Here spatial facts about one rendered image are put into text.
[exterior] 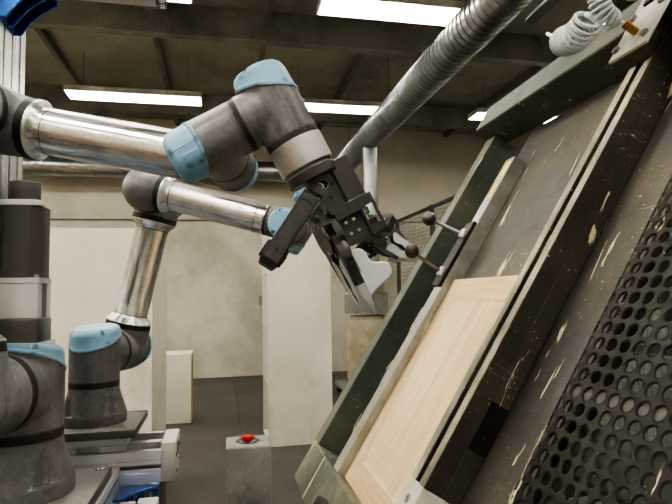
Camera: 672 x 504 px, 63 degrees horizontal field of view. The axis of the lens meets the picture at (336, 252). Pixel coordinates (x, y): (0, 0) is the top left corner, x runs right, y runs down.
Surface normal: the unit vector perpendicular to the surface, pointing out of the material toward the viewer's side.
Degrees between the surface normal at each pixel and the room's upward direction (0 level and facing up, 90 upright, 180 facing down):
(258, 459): 90
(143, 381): 90
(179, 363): 90
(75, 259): 90
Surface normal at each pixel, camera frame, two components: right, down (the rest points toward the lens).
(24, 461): 0.54, -0.37
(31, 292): 0.21, -0.07
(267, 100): 0.02, 0.02
